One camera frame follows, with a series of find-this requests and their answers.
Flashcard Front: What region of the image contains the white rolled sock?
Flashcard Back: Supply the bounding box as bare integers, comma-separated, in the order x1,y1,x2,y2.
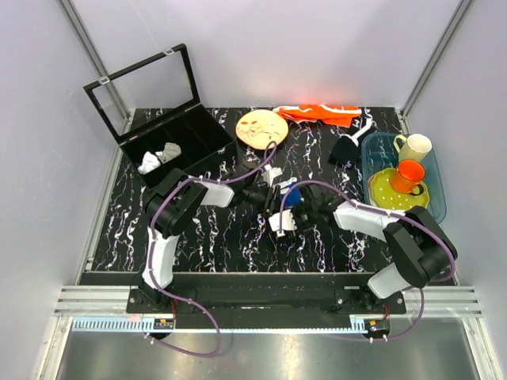
137,151,161,175

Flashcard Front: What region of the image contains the black compartment box with lid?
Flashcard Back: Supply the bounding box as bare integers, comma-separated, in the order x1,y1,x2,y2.
83,44,238,188

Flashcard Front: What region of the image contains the grey rolled sock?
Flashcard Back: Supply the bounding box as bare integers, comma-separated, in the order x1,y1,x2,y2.
155,142,181,164

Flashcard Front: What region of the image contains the black white garment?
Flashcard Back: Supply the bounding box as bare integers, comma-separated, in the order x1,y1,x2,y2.
328,118,373,165

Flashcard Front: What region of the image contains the yellow green dotted plate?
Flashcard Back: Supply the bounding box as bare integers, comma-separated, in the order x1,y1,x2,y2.
368,168,430,210

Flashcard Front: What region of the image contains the round wooden plate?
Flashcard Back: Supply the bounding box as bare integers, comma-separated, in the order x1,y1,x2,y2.
235,109,288,150

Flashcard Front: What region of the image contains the orange white garment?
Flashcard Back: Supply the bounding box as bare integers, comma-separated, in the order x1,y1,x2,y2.
273,104,362,127

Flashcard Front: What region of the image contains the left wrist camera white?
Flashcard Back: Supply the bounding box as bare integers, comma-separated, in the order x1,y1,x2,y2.
261,165,283,187

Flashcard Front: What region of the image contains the blue white underwear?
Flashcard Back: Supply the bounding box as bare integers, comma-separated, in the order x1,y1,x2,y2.
278,177,303,208

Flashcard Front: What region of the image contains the orange mug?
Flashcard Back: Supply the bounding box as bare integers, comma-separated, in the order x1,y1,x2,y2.
390,159,425,196

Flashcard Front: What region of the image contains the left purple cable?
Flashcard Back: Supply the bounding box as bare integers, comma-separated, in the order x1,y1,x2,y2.
143,139,279,358

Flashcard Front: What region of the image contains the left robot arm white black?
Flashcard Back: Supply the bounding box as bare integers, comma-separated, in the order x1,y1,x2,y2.
139,165,281,314

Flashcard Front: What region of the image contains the cream yellow mug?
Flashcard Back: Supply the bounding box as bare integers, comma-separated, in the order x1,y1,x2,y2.
393,134,433,163

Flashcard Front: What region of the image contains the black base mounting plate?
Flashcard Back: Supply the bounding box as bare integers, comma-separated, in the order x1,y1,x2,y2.
126,272,406,331

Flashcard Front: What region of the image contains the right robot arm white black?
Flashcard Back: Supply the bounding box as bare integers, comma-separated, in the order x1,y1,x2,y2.
293,180,457,314

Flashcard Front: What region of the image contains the teal transparent plastic bin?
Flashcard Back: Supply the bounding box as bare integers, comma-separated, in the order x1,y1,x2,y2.
361,132,447,222

